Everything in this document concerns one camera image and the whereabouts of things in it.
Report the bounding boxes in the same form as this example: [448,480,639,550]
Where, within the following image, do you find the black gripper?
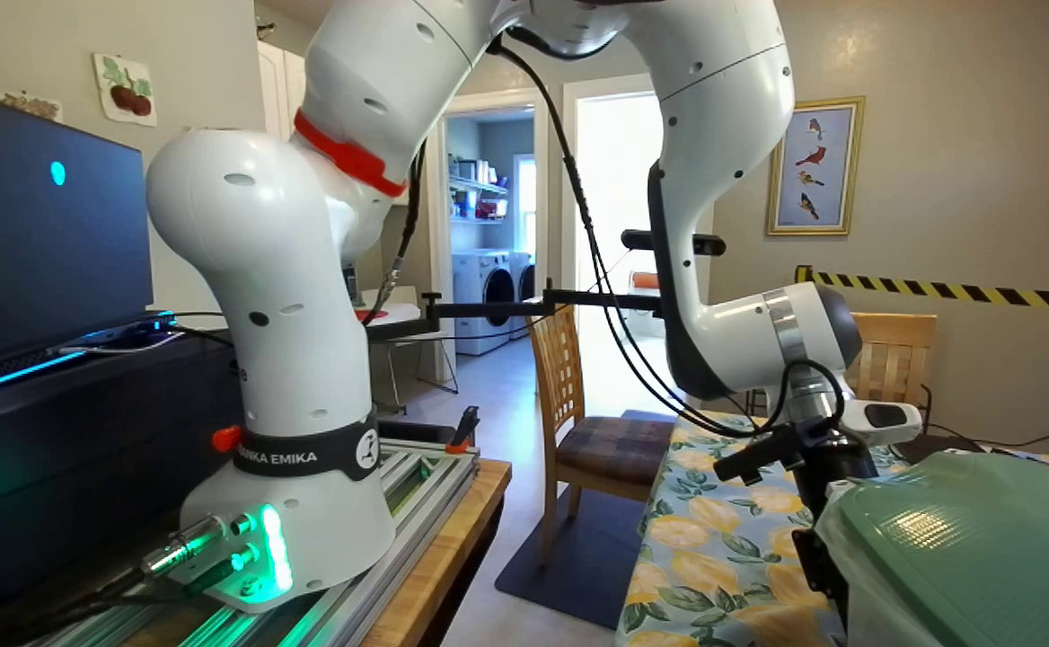
[791,429,885,626]

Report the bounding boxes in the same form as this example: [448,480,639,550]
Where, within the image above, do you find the lemon print tablecloth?
[610,410,911,647]

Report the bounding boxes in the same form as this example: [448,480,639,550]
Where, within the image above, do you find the plaid seat cushion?
[558,405,682,490]

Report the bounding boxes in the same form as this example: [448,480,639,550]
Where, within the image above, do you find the blue floor mat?
[491,482,655,632]

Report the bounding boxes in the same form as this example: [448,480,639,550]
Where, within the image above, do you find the yellow black caution tape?
[791,263,1049,318]

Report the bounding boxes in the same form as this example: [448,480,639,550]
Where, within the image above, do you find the wooden slat back chair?
[528,301,682,569]

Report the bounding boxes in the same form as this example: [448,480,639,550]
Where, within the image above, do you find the wooden bench top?
[360,460,518,647]

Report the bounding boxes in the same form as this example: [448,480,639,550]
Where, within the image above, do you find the framed bird picture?
[764,97,867,240]

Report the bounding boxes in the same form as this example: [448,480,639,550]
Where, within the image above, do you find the black bench clamp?
[374,404,485,457]

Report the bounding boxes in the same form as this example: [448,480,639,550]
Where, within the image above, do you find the washing machine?
[448,248,540,355]

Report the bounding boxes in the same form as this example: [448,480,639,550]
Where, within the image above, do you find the white side table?
[360,299,464,410]

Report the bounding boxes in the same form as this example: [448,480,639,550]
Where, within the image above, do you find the black computer monitor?
[0,82,180,393]

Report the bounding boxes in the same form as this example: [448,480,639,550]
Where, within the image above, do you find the black stereo camera bar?
[619,226,733,259]

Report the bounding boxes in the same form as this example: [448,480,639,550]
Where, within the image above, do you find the black camera boom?
[418,284,679,335]

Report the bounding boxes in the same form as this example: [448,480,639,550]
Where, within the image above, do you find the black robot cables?
[485,34,791,442]

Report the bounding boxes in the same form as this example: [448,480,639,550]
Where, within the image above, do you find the aluminium mounting rail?
[18,435,482,647]

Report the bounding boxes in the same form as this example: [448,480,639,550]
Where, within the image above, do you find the white wall cabinet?
[252,39,311,149]

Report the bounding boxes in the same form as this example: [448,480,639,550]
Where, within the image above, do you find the fruit wall picture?
[91,48,160,131]

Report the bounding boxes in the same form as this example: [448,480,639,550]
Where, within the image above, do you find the small wall picture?
[0,82,69,121]

